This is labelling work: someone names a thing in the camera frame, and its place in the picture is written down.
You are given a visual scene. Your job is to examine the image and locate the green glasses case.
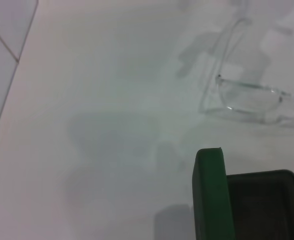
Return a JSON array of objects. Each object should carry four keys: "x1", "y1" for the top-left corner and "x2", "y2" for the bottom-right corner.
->
[{"x1": 191, "y1": 146, "x2": 294, "y2": 240}]

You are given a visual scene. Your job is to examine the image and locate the clear white glasses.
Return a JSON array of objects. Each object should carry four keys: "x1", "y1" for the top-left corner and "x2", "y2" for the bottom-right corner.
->
[{"x1": 198, "y1": 14, "x2": 294, "y2": 130}]

